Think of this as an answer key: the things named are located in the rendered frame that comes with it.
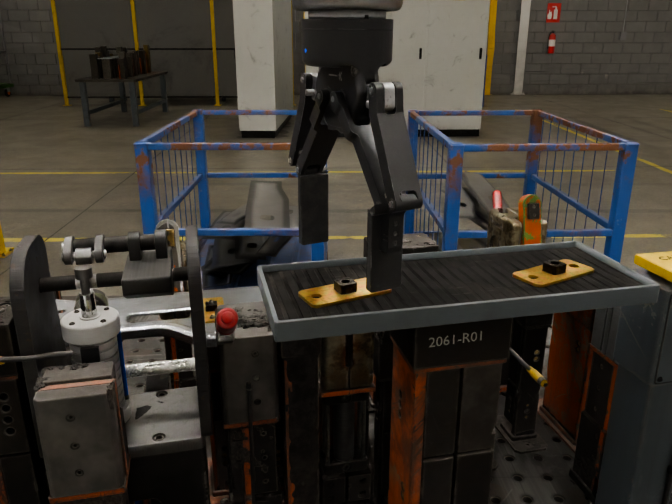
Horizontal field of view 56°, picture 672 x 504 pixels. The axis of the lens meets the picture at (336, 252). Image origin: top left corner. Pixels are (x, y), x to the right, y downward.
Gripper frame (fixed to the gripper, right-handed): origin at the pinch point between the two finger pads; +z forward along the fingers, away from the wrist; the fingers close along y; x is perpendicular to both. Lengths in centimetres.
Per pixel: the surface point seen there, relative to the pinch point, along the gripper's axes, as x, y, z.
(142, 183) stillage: -21, 224, 43
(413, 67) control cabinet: -464, 678, 26
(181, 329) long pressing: 8.8, 31.4, 19.8
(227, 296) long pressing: -0.7, 40.2, 20.1
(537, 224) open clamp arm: -58, 34, 14
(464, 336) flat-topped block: -9.8, -5.9, 8.3
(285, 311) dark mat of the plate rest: 6.6, -1.2, 4.2
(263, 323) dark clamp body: 3.3, 13.5, 12.4
